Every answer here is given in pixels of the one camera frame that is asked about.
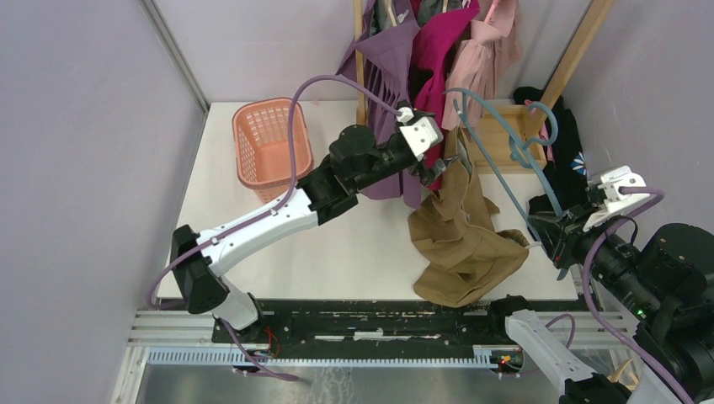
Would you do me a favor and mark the tan brown skirt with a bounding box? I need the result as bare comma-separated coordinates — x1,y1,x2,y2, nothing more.
408,128,530,308

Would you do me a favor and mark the pink pleated skirt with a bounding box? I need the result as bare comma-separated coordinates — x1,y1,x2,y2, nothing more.
441,0,522,130

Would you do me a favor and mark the blue-grey plastic hanger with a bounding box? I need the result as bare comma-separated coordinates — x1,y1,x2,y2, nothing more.
445,88,563,242

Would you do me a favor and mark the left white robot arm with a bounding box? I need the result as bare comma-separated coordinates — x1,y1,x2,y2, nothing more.
171,118,445,343

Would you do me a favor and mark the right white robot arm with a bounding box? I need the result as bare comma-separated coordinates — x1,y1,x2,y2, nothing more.
486,205,713,403

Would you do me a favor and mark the purple pleated skirt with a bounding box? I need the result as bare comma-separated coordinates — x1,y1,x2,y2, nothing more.
336,1,432,209

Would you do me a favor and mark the magenta skirt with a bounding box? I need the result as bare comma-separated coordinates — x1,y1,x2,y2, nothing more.
409,0,481,191

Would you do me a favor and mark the orange plastic basket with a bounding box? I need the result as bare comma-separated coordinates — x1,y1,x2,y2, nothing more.
232,98,291,204

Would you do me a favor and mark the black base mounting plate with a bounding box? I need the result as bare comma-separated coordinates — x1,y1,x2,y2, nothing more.
237,296,532,360

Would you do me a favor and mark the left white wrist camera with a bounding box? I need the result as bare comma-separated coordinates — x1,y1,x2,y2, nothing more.
396,106,443,161

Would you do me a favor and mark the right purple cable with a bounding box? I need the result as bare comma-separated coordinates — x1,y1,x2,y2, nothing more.
498,186,698,404

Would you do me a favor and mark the purple cable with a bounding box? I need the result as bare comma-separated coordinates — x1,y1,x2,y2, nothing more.
498,186,698,404
146,75,414,383

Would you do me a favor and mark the wooden clothes rack frame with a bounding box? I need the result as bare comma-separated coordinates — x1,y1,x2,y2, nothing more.
350,0,615,154

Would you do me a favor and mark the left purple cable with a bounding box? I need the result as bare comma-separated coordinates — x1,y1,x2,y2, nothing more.
146,75,414,383

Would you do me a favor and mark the grey slotted cable duct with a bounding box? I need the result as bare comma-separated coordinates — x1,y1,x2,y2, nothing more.
146,348,523,369

